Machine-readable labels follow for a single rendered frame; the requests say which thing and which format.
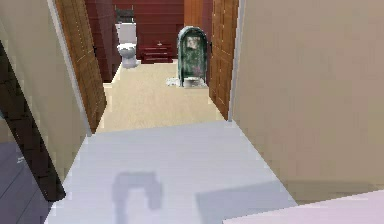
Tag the green arched bin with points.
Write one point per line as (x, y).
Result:
(192, 56)

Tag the brown wooden room door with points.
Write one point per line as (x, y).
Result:
(222, 53)
(85, 63)

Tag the dark red low cabinet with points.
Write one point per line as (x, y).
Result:
(156, 53)

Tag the white toilet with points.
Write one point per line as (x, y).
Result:
(127, 46)

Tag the dark brown room door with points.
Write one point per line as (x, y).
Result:
(26, 133)

